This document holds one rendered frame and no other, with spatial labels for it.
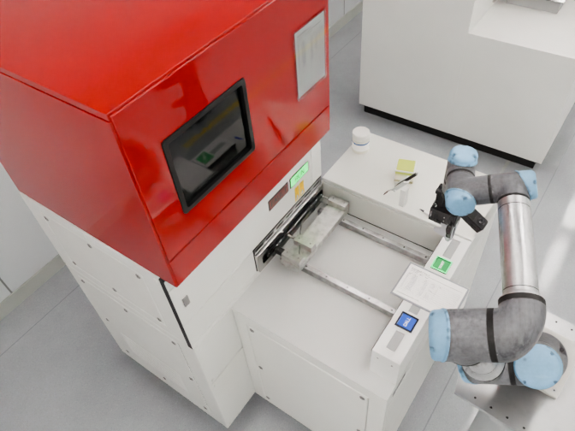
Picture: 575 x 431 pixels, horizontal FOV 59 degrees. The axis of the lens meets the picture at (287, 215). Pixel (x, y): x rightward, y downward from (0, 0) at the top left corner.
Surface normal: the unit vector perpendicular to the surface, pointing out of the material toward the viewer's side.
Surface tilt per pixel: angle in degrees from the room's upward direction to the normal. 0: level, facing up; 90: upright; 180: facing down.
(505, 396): 0
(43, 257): 90
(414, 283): 0
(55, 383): 0
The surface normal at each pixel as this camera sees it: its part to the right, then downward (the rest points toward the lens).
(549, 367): -0.34, -0.12
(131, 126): 0.82, 0.39
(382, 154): -0.07, -0.67
